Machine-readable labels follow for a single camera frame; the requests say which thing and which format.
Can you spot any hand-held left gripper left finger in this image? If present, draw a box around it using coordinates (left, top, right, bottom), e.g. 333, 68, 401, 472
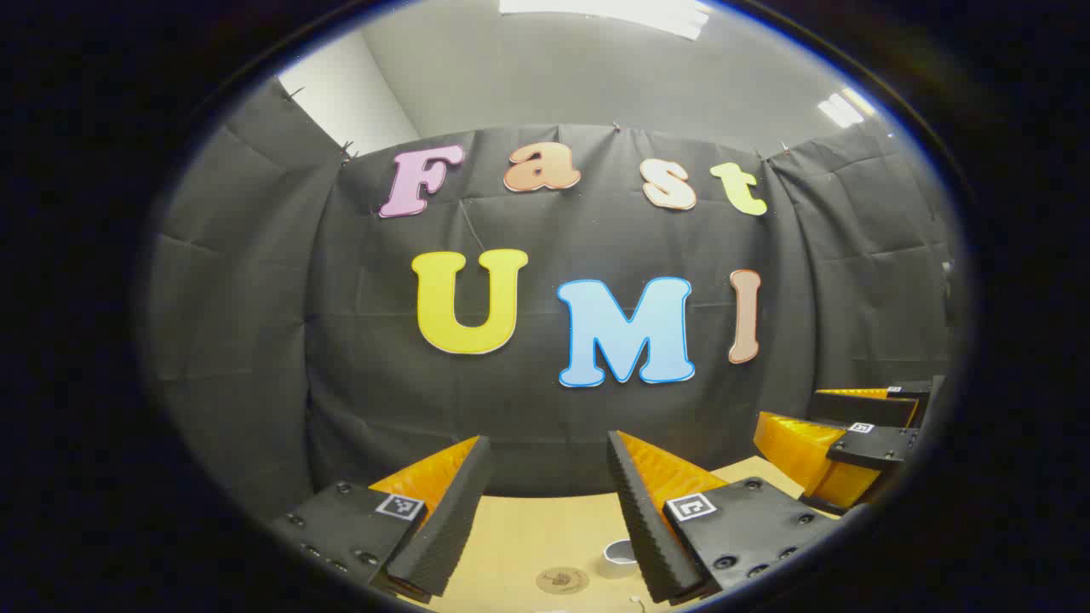
271, 435, 493, 601

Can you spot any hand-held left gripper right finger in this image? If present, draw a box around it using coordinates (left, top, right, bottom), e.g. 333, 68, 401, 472
606, 430, 844, 607

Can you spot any white cup with wooden handle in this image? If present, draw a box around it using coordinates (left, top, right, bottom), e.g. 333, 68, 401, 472
602, 538, 640, 580

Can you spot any round cork coaster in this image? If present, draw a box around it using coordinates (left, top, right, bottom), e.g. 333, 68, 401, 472
536, 567, 590, 596

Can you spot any light wooden desktop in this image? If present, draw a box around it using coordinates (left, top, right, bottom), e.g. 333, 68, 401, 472
400, 455, 852, 613

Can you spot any ceiling light panel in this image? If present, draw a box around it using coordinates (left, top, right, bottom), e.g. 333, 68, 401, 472
817, 87, 878, 129
498, 0, 712, 41

